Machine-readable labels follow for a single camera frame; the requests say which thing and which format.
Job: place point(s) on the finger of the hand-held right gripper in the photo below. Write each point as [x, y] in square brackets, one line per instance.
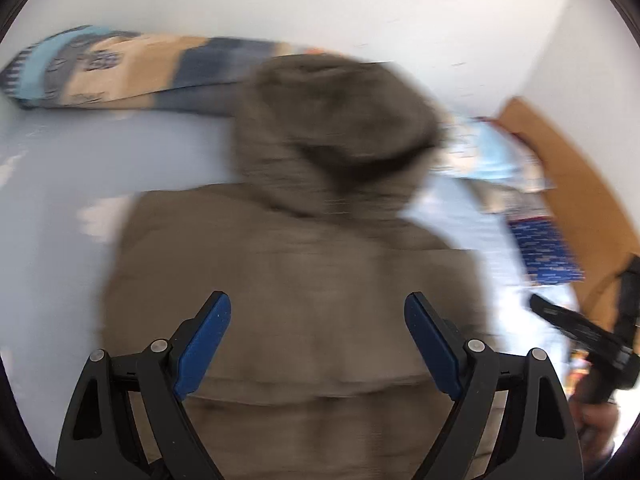
[570, 322]

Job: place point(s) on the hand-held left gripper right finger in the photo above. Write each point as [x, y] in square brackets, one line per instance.
[434, 345]

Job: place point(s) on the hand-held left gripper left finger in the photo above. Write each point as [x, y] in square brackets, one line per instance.
[204, 342]

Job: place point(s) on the brown hooded puffer jacket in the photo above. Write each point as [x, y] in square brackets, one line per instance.
[320, 260]

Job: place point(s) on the person's right hand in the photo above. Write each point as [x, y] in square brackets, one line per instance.
[597, 427]

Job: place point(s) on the navy blue patterned pillow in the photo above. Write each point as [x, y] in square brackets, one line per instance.
[542, 247]

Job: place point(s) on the wooden headboard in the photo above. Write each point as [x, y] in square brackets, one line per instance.
[575, 180]

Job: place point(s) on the beige printed pillow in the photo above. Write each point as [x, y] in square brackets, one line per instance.
[492, 157]

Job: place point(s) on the light blue bed sheet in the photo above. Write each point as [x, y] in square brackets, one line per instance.
[55, 220]

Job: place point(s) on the patterned blue tan pillow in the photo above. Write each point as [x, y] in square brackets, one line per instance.
[125, 72]

